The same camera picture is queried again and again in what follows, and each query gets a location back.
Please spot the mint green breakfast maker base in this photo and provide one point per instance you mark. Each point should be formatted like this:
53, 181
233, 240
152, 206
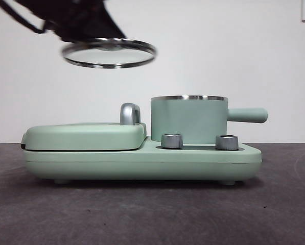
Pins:
142, 163

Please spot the glass lid with green knob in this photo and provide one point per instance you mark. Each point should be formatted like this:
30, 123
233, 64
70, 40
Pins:
108, 54

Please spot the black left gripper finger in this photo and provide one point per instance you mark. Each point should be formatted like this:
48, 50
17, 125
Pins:
91, 28

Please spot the mint green hinged griddle cover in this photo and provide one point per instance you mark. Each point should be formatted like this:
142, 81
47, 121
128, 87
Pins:
83, 136

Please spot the silver control knob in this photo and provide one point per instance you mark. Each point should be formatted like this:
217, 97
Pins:
172, 141
226, 142

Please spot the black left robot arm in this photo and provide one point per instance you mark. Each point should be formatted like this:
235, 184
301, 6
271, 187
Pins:
73, 7

